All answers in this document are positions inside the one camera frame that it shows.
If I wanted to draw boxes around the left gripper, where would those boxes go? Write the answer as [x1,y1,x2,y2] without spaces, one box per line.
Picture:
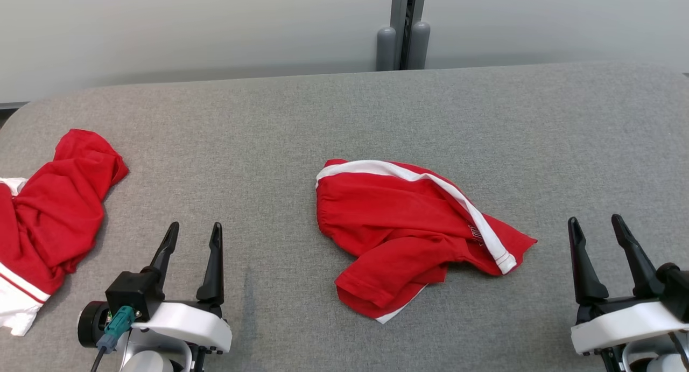
[133,221,233,354]

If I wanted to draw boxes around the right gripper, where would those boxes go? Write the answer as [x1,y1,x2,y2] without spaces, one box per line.
[568,214,689,356]

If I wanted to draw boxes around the red and white jersey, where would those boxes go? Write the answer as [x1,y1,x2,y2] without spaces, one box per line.
[0,129,130,338]

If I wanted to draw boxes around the red shorts with white stripe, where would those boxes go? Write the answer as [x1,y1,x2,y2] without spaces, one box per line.
[316,158,538,324]

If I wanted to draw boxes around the left camera teal connector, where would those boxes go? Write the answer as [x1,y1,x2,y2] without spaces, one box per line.
[97,306,135,354]

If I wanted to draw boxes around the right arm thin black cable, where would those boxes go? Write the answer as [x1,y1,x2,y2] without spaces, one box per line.
[668,332,689,370]

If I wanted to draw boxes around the grey metal partition post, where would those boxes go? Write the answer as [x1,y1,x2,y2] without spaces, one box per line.
[391,0,428,71]

